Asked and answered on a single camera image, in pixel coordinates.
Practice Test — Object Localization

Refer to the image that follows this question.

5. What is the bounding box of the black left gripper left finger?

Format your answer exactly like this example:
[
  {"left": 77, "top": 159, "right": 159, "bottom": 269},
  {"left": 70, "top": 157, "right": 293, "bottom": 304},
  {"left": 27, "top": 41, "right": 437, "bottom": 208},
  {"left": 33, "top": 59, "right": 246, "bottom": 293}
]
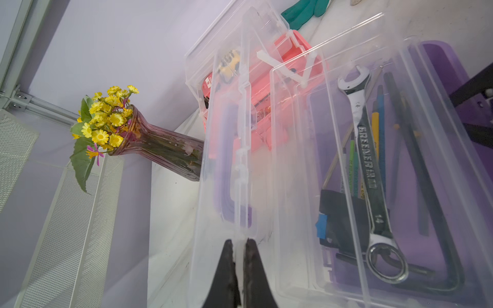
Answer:
[{"left": 202, "top": 239, "right": 241, "bottom": 308}]

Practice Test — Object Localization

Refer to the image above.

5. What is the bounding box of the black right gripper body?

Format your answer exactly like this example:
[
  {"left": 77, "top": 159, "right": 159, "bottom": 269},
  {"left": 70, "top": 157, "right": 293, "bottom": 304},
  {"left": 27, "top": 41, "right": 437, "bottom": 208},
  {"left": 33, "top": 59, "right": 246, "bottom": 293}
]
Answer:
[{"left": 449, "top": 64, "right": 492, "bottom": 149}]

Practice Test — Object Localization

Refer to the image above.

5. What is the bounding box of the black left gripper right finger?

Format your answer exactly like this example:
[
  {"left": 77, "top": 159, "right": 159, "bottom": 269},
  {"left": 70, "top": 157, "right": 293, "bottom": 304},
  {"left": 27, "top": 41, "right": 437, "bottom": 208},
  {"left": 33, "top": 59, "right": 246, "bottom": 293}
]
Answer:
[{"left": 243, "top": 238, "right": 278, "bottom": 308}]

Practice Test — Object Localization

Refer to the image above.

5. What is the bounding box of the purple toolbox with clear lid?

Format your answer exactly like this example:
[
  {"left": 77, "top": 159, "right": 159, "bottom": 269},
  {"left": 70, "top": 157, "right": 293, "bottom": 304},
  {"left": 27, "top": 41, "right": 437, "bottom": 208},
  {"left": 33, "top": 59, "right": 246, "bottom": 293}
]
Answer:
[{"left": 186, "top": 1, "right": 492, "bottom": 307}]

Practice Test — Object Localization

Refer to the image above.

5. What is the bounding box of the pink toolbox with clear lid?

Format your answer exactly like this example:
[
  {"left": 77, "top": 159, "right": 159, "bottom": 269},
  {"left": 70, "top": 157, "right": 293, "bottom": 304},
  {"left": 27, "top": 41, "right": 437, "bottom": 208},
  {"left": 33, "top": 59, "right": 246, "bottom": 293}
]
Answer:
[{"left": 199, "top": 30, "right": 311, "bottom": 152}]

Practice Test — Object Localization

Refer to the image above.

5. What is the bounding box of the silver combination wrench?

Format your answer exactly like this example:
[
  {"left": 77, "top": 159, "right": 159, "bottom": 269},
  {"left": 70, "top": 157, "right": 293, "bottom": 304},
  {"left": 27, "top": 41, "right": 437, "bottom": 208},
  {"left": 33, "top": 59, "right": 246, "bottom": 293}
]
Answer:
[{"left": 338, "top": 65, "right": 409, "bottom": 284}]

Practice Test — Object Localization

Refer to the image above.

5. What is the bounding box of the white mesh two-tier shelf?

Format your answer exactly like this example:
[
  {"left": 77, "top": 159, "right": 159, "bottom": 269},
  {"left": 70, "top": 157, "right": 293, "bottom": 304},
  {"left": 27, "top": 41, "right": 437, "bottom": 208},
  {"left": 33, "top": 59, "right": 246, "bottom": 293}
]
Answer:
[{"left": 1, "top": 111, "right": 124, "bottom": 307}]

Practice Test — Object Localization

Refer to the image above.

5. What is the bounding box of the black hex key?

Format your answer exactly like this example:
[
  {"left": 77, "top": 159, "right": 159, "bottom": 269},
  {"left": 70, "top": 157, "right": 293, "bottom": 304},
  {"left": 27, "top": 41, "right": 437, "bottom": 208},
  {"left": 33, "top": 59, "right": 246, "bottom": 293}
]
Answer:
[{"left": 383, "top": 73, "right": 466, "bottom": 295}]

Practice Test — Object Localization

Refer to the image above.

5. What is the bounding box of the green work glove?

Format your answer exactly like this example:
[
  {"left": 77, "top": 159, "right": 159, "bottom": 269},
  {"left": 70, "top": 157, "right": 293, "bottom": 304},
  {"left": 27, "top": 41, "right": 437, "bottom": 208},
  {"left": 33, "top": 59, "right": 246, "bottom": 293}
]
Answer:
[{"left": 281, "top": 0, "right": 331, "bottom": 31}]

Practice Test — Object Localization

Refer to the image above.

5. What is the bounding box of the glass vase with yellow flowers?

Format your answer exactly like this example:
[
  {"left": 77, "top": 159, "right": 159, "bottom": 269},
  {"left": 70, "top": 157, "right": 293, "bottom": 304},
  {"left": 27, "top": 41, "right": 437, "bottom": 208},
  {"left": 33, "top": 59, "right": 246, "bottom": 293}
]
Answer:
[{"left": 70, "top": 85, "right": 204, "bottom": 191}]

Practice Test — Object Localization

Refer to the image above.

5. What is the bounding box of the yellow tape measure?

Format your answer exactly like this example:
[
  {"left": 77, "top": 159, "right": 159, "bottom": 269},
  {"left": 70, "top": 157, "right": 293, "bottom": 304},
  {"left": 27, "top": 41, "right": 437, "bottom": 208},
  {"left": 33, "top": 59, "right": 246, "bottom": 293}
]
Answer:
[{"left": 218, "top": 50, "right": 240, "bottom": 83}]

